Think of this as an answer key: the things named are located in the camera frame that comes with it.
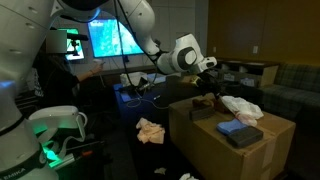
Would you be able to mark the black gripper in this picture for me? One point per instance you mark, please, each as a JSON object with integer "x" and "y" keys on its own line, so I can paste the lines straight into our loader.
{"x": 214, "y": 83}

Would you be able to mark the white cloth pink patch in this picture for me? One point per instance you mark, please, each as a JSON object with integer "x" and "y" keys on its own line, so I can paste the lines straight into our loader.
{"x": 241, "y": 106}

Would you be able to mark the blue knitted cloth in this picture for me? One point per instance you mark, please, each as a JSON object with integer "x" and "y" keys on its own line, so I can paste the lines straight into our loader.
{"x": 231, "y": 126}

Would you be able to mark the dark grey felt duster block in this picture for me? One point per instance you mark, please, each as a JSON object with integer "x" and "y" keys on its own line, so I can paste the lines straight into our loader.
{"x": 245, "y": 136}

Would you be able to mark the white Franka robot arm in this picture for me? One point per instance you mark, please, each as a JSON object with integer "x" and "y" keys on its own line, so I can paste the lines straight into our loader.
{"x": 16, "y": 150}

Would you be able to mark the large cardboard box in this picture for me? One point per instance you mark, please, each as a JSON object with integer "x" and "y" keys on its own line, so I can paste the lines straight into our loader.
{"x": 206, "y": 153}

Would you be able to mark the tan side cabinet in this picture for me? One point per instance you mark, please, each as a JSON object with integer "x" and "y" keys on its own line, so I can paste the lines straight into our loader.
{"x": 253, "y": 75}

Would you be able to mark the white shallow tray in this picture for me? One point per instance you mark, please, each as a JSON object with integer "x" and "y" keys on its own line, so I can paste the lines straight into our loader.
{"x": 158, "y": 79}

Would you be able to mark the green plaid sofa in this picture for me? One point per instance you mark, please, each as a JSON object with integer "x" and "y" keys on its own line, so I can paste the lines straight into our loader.
{"x": 293, "y": 93}

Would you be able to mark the white plastic container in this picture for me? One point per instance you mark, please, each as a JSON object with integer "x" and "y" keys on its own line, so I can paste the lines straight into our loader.
{"x": 131, "y": 78}

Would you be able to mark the dark open laptop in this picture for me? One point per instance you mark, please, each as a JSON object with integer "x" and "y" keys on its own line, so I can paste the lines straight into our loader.
{"x": 131, "y": 91}

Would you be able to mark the small white scrap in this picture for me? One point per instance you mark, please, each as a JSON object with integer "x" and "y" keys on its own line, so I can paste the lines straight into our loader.
{"x": 160, "y": 171}

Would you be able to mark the brown low sideboard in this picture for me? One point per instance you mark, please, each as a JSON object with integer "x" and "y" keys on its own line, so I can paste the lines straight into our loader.
{"x": 110, "y": 71}

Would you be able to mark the smaller green lit monitor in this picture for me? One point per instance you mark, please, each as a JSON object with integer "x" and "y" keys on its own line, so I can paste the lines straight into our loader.
{"x": 78, "y": 53}

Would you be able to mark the orange tipped tool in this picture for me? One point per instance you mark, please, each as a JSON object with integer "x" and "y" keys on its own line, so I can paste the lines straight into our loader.
{"x": 83, "y": 154}

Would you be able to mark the person in dark clothes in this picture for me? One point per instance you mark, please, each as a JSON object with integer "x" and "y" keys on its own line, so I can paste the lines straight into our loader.
{"x": 55, "y": 83}

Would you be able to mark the white wall outlet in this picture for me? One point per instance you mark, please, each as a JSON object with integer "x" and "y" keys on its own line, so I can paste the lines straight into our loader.
{"x": 255, "y": 49}
{"x": 214, "y": 49}

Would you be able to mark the large wall TV screen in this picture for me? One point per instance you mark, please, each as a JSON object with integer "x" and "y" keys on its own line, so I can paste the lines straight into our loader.
{"x": 106, "y": 38}

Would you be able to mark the black camera on tripod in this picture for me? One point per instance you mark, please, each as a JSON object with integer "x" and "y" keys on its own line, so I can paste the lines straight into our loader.
{"x": 76, "y": 36}

